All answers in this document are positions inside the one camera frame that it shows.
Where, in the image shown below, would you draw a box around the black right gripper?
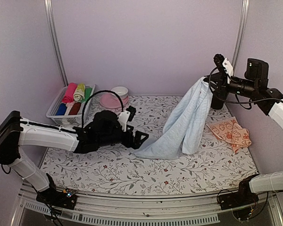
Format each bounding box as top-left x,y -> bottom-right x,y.
204,71 -> 258,100

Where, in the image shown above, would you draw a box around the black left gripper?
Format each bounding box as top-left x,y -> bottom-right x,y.
98,125 -> 150,150

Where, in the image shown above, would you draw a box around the light blue towel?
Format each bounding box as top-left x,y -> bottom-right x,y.
133,77 -> 213,160

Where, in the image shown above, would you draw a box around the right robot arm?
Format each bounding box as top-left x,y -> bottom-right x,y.
204,54 -> 283,205

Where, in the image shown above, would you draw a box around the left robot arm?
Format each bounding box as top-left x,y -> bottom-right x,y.
0,110 -> 149,204

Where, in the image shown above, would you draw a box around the dark brown cylinder cup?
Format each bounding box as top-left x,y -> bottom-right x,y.
211,94 -> 224,110

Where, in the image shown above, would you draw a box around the pink plate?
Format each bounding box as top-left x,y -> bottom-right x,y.
100,93 -> 129,109

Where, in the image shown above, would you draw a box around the white bowl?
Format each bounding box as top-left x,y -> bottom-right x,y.
111,86 -> 128,99

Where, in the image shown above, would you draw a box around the orange patterned towel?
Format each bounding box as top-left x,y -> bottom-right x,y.
208,117 -> 252,153

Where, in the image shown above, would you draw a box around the white plastic basket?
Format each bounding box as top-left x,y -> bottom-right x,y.
46,83 -> 95,125

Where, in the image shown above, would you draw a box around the green rolled towel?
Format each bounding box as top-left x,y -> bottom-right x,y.
81,87 -> 92,103

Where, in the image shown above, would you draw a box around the brown rolled towel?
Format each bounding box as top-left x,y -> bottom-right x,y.
68,102 -> 82,115

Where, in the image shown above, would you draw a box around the yellow-green rolled towel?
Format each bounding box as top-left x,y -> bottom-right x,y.
73,83 -> 85,102

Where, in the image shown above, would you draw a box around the pink rolled towel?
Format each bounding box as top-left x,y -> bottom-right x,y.
62,83 -> 77,104

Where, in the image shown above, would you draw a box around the blue rolled towel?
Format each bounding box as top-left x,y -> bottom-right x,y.
55,103 -> 67,116

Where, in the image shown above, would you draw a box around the right black cable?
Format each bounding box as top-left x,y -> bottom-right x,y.
208,67 -> 283,110

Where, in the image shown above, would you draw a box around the black cable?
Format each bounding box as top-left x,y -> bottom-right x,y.
81,89 -> 125,129
208,67 -> 283,110

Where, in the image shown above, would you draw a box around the left black cable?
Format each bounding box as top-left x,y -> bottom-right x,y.
81,89 -> 125,129

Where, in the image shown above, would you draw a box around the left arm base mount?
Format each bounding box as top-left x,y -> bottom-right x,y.
35,187 -> 77,210

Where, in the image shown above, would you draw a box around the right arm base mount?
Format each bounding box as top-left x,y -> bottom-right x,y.
216,189 -> 259,210

